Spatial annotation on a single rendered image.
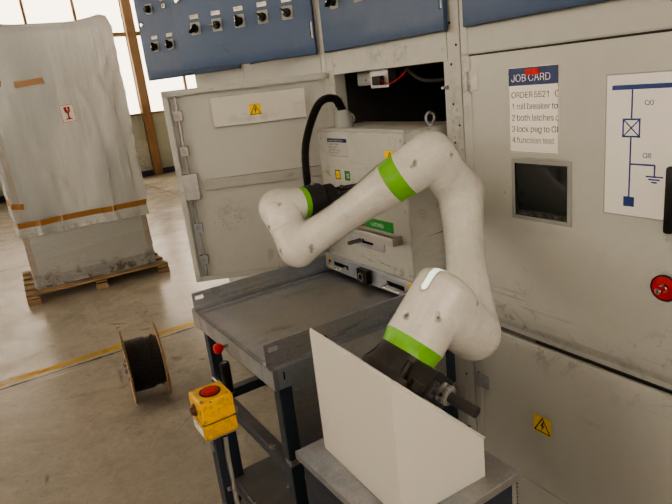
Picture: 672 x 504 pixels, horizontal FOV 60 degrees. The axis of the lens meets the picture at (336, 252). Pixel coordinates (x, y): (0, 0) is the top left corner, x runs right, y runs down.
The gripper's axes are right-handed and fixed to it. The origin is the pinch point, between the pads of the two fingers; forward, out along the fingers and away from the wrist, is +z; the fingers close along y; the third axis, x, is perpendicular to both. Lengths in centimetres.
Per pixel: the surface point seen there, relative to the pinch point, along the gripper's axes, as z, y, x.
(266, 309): -32, -24, -38
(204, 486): -54, -66, -123
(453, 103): 16.7, 17.8, 22.2
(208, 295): -45, -42, -34
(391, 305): -8.9, 13.9, -33.5
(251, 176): -13, -63, 0
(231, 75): 18, -137, 40
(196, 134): -28, -73, 18
